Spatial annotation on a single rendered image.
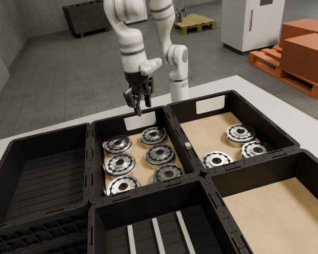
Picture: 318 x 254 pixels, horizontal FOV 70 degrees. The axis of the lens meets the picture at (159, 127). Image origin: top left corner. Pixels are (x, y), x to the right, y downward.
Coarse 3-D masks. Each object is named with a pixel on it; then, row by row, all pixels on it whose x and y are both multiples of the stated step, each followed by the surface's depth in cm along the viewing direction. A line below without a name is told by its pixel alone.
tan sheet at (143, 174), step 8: (136, 136) 94; (168, 136) 92; (104, 144) 93; (136, 144) 90; (168, 144) 88; (104, 152) 88; (136, 152) 86; (144, 152) 86; (104, 160) 85; (136, 160) 82; (144, 160) 82; (176, 160) 80; (144, 168) 79; (136, 176) 76; (144, 176) 76; (152, 176) 75; (144, 184) 73
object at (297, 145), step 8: (200, 96) 94; (208, 96) 94; (240, 96) 91; (168, 104) 92; (176, 104) 92; (248, 104) 85; (256, 112) 80; (176, 120) 82; (280, 128) 72; (184, 136) 74; (288, 136) 68; (296, 144) 65; (192, 152) 68; (272, 152) 64; (280, 152) 63; (200, 160) 64; (240, 160) 63; (248, 160) 62; (200, 168) 62; (208, 168) 62; (216, 168) 61
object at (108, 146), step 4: (116, 136) 91; (120, 136) 91; (124, 136) 90; (108, 140) 89; (112, 140) 89; (124, 140) 88; (128, 140) 88; (108, 144) 88; (124, 144) 86; (128, 144) 86; (108, 148) 85; (112, 148) 85; (116, 148) 84; (120, 148) 85; (124, 148) 84; (112, 152) 83; (116, 152) 83
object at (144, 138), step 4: (152, 128) 92; (156, 128) 92; (160, 128) 91; (144, 132) 91; (160, 132) 89; (164, 132) 89; (144, 136) 88; (160, 136) 87; (164, 136) 87; (144, 140) 86; (148, 140) 87; (152, 140) 86; (156, 140) 86; (160, 140) 85
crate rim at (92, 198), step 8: (168, 112) 87; (96, 120) 89; (104, 120) 89; (176, 128) 78; (184, 144) 71; (192, 160) 65; (184, 176) 60; (192, 176) 60; (152, 184) 60; (160, 184) 59; (120, 192) 59; (128, 192) 58; (136, 192) 58; (96, 200) 58; (104, 200) 57
